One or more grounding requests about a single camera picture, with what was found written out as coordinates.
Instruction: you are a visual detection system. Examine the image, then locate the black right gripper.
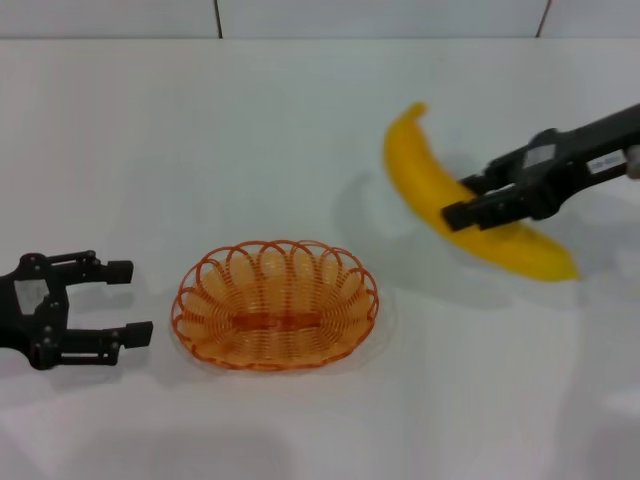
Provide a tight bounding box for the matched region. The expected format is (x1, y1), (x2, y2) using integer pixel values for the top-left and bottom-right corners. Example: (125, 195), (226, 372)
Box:
(442, 102), (640, 232)

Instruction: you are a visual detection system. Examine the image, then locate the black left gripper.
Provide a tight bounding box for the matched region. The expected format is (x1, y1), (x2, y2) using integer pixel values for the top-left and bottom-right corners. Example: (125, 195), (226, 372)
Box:
(0, 249), (154, 371)

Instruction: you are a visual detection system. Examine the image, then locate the yellow banana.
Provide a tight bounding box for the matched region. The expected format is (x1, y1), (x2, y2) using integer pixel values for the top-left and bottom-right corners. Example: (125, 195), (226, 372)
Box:
(383, 101), (581, 282)

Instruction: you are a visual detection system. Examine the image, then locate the orange wire basket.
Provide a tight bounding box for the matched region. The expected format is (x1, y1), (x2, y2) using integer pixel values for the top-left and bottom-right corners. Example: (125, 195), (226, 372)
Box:
(171, 238), (380, 372)

